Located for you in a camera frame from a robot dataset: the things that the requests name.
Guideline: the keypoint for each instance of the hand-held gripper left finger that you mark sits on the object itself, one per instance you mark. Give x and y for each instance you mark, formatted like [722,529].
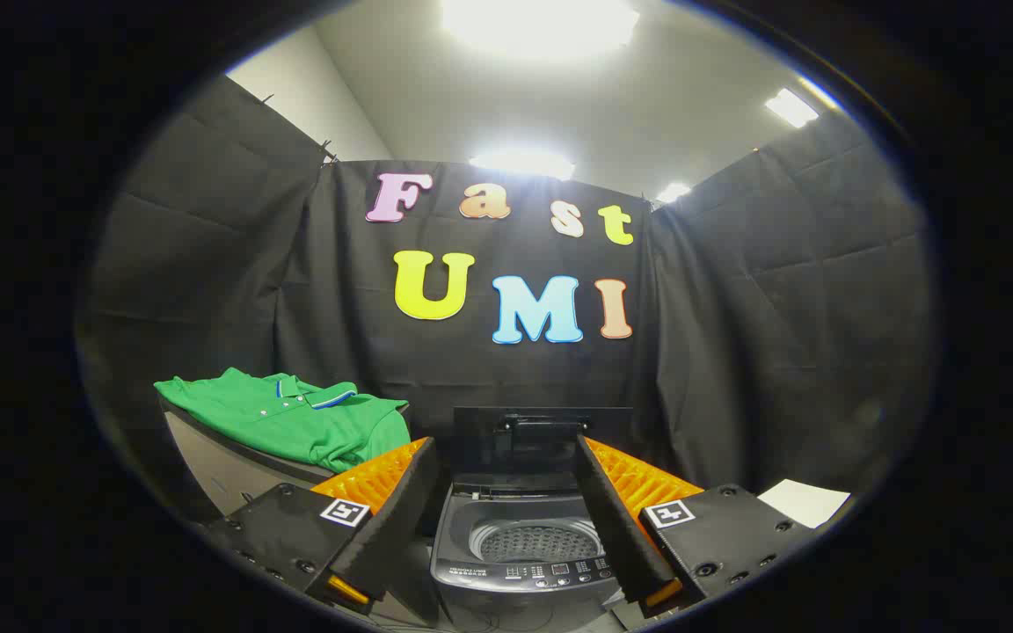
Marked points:
[401,514]

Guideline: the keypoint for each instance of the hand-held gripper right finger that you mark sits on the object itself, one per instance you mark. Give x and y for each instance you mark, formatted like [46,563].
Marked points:
[612,519]

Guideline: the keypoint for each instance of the grey washing machine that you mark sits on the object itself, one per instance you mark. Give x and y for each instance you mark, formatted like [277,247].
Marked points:
[524,571]

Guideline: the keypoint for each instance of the green polo shirt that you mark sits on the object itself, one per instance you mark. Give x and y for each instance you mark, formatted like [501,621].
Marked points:
[295,422]

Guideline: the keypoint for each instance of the white paper sheet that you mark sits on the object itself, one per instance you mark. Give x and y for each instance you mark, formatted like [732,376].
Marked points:
[801,501]

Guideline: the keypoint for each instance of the grey cabinet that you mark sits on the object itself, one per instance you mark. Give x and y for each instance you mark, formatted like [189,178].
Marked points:
[212,470]

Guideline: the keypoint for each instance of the black backdrop cloth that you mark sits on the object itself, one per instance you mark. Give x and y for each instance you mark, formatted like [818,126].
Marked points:
[761,334]

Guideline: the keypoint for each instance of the ceiling light panel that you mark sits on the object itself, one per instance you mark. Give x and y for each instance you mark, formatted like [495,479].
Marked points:
[521,163]
[673,192]
[790,107]

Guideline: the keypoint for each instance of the large round ceiling light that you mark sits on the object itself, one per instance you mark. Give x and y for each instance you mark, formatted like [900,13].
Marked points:
[540,22]

